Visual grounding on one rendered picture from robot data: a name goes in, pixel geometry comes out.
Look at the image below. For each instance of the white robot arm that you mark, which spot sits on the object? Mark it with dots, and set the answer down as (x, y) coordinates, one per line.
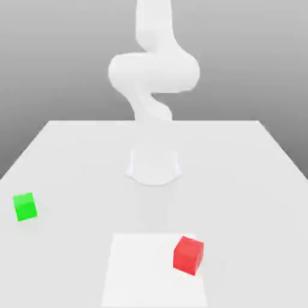
(154, 72)

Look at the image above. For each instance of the small red cube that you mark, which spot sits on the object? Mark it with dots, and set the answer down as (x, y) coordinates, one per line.
(188, 256)

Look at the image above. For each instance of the small green cube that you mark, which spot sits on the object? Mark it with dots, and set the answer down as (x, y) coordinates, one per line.
(25, 207)

